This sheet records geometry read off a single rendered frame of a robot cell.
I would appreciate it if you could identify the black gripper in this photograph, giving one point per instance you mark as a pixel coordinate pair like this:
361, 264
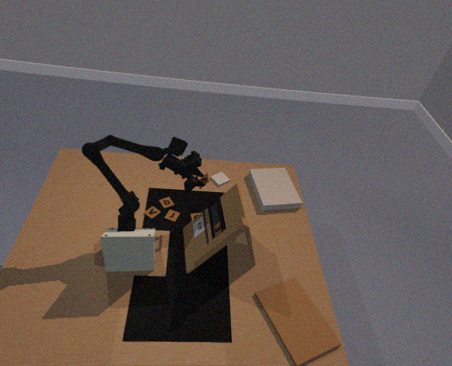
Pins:
191, 180

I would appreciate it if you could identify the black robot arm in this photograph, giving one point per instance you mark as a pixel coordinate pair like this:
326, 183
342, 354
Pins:
126, 220

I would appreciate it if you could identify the beige flat rectangular slab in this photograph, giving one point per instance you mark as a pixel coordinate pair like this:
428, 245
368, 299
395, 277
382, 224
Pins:
274, 189

